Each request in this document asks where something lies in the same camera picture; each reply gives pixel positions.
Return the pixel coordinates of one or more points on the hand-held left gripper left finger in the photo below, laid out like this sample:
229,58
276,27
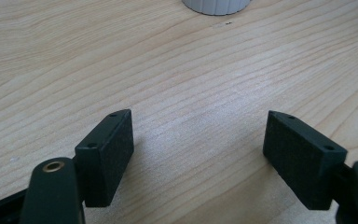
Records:
105,161

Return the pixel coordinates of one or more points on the white ribbed round container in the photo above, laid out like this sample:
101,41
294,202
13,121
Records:
216,6

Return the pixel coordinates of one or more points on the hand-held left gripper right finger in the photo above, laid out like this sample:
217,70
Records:
301,161

